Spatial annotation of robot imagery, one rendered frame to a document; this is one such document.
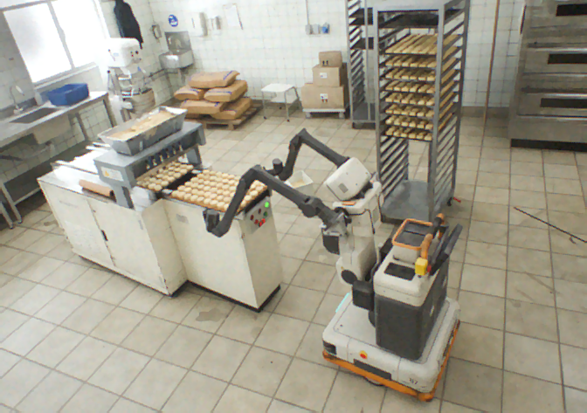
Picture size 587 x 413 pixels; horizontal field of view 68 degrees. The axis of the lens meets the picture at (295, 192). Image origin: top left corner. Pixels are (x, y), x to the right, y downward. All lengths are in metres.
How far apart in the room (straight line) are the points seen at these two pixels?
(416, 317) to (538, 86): 3.38
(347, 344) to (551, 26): 3.57
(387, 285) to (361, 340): 0.53
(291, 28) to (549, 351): 5.10
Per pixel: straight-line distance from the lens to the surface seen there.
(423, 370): 2.53
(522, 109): 5.18
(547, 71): 5.06
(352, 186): 2.17
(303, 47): 6.58
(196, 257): 3.25
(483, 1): 5.95
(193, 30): 7.31
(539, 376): 3.00
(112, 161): 3.03
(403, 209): 3.89
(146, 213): 3.09
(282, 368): 2.91
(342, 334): 2.66
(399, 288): 2.18
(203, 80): 6.58
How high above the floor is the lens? 2.29
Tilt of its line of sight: 30 degrees down
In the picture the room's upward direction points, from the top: 8 degrees counter-clockwise
